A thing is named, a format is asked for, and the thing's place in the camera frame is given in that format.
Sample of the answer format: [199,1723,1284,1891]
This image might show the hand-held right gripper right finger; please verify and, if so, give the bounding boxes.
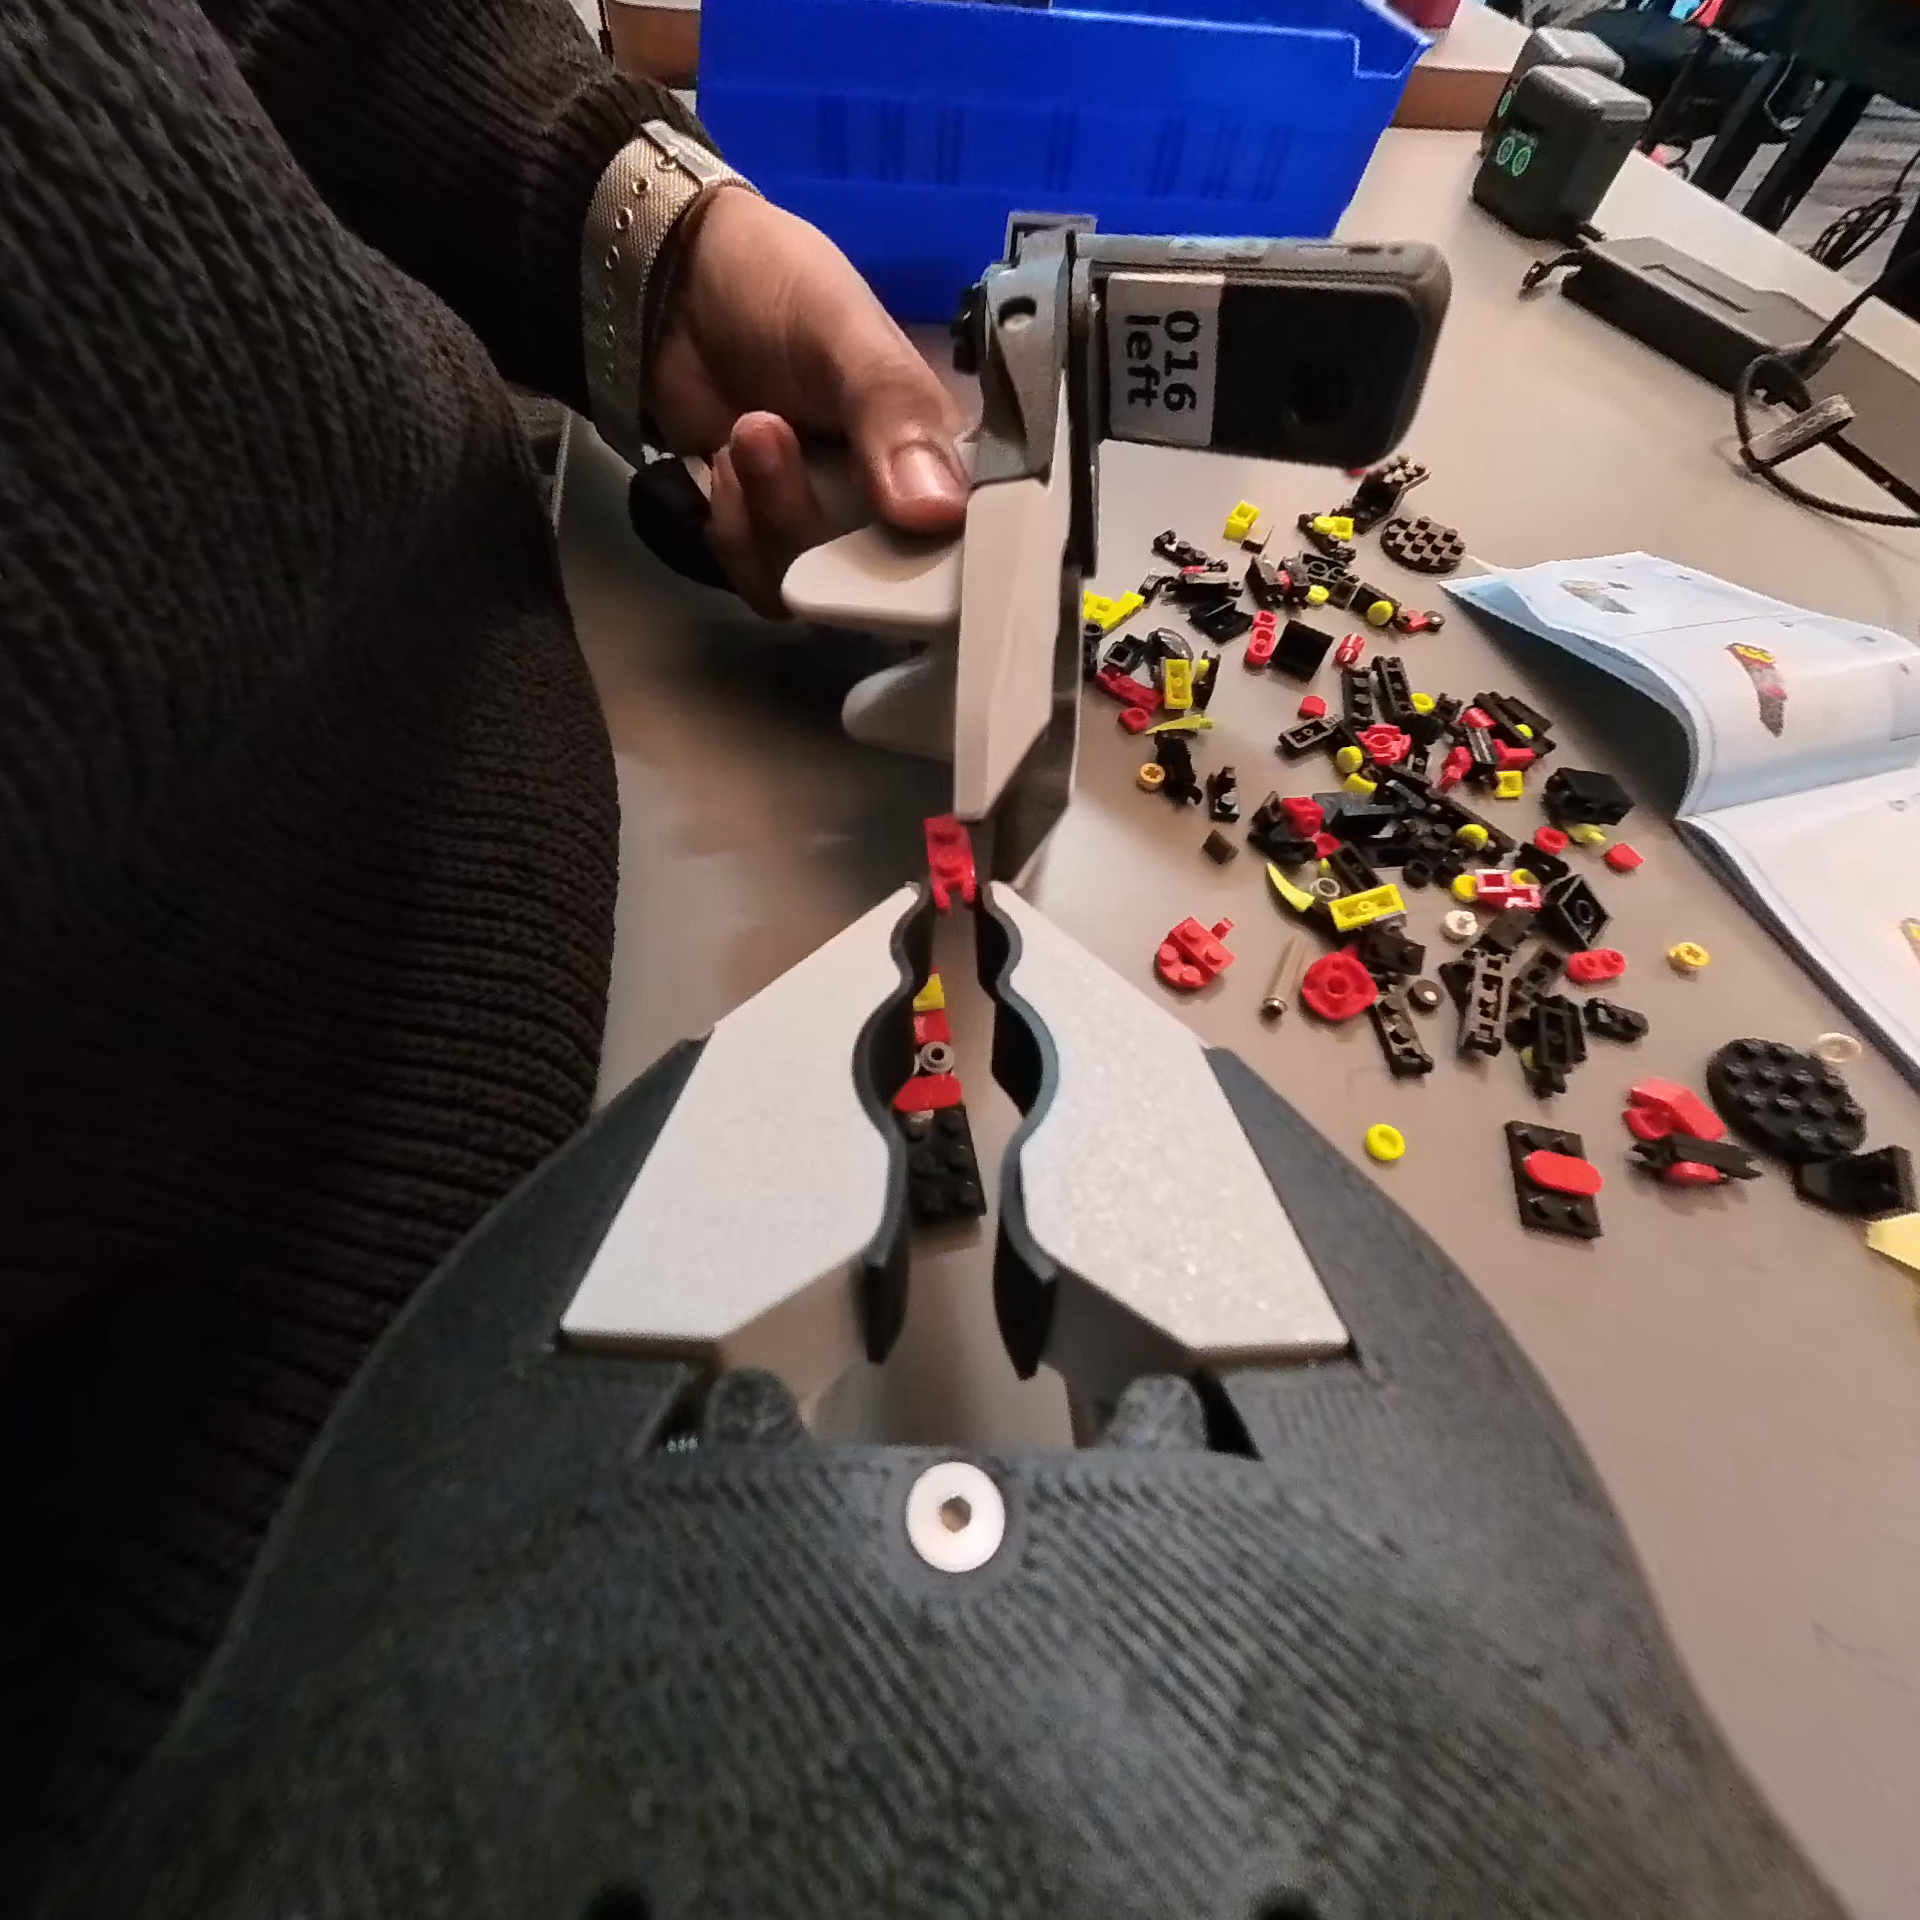
[972,876,1357,1449]

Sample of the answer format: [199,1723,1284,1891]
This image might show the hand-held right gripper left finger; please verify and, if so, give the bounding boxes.
[557,879,939,1436]

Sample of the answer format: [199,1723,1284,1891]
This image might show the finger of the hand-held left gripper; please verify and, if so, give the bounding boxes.
[949,392,1083,869]
[1018,426,1110,892]

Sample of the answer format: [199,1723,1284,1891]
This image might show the red yellow black lego assembly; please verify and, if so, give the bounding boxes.
[893,816,993,1235]

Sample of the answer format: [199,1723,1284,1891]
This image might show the pile of lego pieces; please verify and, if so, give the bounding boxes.
[1080,456,1652,1080]

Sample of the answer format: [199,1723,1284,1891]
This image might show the person's left forearm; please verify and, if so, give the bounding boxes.
[0,0,724,632]

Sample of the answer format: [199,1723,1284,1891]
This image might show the lego instruction booklet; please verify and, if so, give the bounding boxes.
[1439,550,1920,1083]

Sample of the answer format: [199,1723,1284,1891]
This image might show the large black round lego plate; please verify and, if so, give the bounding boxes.
[1708,1034,1873,1167]

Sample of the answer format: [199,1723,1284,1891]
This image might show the black lego slope piece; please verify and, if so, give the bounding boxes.
[1795,1147,1920,1221]

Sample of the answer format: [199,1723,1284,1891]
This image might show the person's left hand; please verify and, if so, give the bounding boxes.
[644,185,978,620]

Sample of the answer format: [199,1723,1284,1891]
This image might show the blue plastic bin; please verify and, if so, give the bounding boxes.
[699,0,1435,323]

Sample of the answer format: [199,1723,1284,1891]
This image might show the dark green device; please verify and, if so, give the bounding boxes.
[1473,60,1652,243]

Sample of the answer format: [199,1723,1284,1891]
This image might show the black plate with red tile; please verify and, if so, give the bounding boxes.
[1505,1117,1608,1241]

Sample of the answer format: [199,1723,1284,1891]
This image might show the black power adapter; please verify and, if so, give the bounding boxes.
[1560,235,1836,396]

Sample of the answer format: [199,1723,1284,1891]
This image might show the black charger with green label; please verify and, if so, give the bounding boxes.
[1500,19,1629,94]

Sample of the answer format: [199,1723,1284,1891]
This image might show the person's black knitted sweater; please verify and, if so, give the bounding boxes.
[0,450,622,1920]

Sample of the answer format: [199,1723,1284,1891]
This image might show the red and black clip piece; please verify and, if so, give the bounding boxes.
[1626,1074,1766,1189]

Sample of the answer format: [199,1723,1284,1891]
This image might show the black cable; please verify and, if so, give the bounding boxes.
[1738,261,1920,525]

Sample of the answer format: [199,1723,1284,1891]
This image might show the grey fabric wrist strap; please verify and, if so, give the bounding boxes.
[581,119,761,469]

